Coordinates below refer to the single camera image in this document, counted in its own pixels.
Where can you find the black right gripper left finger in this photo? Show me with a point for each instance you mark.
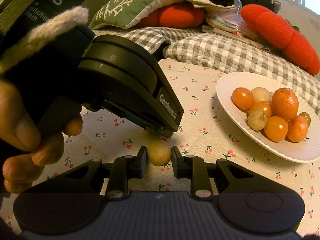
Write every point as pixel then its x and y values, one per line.
pixel 123 169

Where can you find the large orange mandarin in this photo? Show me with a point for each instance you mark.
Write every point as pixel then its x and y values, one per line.
pixel 284 103

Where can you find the grey knitted sleeve cuff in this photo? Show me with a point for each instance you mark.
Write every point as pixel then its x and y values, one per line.
pixel 41 35

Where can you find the olive green tomato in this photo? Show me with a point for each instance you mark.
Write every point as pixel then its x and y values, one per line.
pixel 306 116

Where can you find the cherry print bedsheet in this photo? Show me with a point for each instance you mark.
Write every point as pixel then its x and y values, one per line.
pixel 205 131

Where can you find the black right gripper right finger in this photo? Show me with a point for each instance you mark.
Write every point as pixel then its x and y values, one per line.
pixel 194 169

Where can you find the red tomato plush cushion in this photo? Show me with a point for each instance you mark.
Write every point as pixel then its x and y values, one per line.
pixel 280 34

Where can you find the orange cherry tomato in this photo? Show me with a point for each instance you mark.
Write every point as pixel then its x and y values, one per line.
pixel 276 129
pixel 263 105
pixel 243 98

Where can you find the large yellow passion fruit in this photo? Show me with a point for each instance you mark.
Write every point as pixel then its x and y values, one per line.
pixel 261 94

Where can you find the green embroidered pillow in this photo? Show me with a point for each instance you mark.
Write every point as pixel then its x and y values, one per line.
pixel 125 14

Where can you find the grey gingham pillow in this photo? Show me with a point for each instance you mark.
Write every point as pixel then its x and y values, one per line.
pixel 228 55

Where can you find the small orange mandarin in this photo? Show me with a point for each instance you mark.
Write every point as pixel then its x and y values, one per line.
pixel 298 129

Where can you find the person's left hand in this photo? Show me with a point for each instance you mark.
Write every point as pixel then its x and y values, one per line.
pixel 19 130

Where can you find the grey gingham blanket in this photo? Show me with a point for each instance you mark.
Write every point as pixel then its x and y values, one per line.
pixel 150 38

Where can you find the white fluted plate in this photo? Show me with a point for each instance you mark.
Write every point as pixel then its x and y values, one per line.
pixel 305 151

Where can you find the stack of books and papers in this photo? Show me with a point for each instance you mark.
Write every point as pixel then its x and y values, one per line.
pixel 229 23

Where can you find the pale longan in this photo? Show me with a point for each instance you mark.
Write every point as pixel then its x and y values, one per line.
pixel 257 119

